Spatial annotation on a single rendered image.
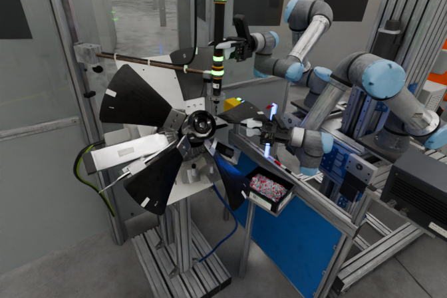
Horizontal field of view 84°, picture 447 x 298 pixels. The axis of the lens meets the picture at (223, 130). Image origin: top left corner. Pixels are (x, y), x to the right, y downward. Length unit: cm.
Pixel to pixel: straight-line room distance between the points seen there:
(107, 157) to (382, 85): 98
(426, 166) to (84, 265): 199
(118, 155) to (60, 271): 129
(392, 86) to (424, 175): 29
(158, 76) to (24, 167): 91
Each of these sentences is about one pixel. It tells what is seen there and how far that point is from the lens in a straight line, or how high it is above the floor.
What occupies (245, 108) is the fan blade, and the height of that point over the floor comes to 118.
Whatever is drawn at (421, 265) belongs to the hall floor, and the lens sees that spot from 250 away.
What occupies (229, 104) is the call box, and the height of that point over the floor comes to 106.
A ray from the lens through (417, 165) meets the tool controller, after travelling 98.
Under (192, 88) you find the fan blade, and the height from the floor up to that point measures 131.
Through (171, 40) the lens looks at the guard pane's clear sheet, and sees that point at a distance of 166.
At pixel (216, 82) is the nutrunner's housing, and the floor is 136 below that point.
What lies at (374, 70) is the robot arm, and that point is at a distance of 95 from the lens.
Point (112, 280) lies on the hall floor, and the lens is 202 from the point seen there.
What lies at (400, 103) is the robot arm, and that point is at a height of 135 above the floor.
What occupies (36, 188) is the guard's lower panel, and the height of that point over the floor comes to 61.
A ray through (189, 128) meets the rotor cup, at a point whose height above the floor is 122.
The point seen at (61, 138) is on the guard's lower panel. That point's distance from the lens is 168.
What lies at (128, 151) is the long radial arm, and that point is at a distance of 104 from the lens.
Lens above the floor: 170
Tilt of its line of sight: 31 degrees down
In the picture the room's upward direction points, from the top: 3 degrees clockwise
